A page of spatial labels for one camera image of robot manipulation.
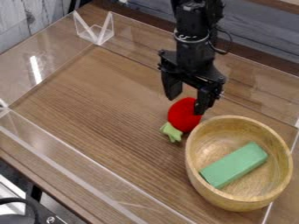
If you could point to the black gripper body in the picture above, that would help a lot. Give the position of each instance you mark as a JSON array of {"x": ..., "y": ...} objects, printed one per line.
[{"x": 191, "y": 61}]

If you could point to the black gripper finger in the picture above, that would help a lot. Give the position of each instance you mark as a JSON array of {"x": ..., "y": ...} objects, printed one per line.
[
  {"x": 208, "y": 93},
  {"x": 172, "y": 84}
]

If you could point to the red plush strawberry toy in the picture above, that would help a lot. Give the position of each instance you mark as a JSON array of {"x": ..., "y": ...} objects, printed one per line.
[{"x": 180, "y": 119}]

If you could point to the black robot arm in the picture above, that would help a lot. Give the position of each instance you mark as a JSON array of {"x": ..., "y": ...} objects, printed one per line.
[{"x": 198, "y": 18}]

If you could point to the clear acrylic rear panel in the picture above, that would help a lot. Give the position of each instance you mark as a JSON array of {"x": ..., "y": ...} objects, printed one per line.
[{"x": 266, "y": 89}]

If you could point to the clear acrylic panel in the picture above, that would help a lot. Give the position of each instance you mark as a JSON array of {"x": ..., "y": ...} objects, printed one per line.
[
  {"x": 97, "y": 195},
  {"x": 266, "y": 89}
]

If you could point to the wooden bowl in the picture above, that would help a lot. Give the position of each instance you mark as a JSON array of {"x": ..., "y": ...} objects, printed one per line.
[{"x": 212, "y": 140}]

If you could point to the green rectangular block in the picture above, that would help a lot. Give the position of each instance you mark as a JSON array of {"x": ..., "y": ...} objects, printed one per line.
[{"x": 234, "y": 165}]

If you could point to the clear acrylic front panel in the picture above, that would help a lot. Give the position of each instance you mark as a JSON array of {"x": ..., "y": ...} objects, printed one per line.
[{"x": 97, "y": 195}]

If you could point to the clear acrylic corner bracket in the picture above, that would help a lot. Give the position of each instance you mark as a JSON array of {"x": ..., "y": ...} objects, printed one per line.
[{"x": 95, "y": 34}]

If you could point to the black metal table bracket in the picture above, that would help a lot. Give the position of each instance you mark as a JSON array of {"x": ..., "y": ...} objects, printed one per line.
[{"x": 45, "y": 216}]

